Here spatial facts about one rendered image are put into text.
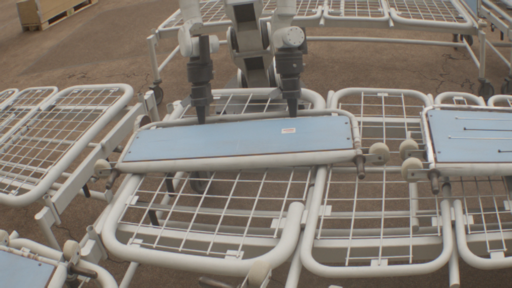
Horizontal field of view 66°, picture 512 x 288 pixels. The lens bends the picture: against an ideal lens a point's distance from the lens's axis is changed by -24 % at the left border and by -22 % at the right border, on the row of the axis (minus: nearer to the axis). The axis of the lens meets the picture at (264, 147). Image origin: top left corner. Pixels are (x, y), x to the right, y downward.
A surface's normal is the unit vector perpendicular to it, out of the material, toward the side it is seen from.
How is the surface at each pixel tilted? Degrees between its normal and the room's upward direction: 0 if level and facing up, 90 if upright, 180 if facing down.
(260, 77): 42
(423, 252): 90
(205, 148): 1
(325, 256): 90
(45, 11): 90
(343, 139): 1
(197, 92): 69
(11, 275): 5
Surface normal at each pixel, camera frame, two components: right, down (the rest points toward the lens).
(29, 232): -0.12, -0.84
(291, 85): -0.12, 0.20
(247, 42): 0.04, 0.75
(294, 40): 0.40, 0.14
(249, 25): -0.10, -0.45
